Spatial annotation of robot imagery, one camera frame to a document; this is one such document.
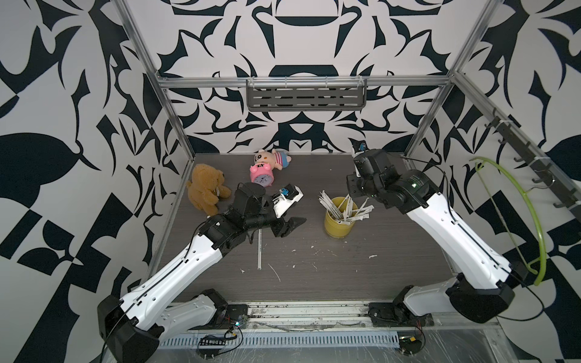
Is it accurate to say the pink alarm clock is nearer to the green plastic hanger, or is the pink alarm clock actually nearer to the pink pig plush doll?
the pink pig plush doll

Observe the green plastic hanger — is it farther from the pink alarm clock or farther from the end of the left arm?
the pink alarm clock

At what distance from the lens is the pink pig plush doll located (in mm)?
1098

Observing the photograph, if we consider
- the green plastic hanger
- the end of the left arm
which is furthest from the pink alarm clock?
the green plastic hanger

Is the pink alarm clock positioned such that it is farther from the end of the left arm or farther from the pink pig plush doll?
the end of the left arm

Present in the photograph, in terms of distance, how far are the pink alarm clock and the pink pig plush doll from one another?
0.08 ft

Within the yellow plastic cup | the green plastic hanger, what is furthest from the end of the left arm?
the green plastic hanger

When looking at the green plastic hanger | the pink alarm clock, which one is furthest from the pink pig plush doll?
the green plastic hanger

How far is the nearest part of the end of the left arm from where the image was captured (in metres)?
0.59

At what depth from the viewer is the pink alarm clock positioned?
1.01m

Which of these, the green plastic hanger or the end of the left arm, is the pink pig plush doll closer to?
the end of the left arm

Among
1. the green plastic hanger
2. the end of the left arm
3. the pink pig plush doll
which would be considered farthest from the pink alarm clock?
the green plastic hanger

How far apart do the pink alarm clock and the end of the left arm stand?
0.42 m

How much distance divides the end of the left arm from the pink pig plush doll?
510 millimetres

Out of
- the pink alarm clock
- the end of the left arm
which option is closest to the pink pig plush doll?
the pink alarm clock
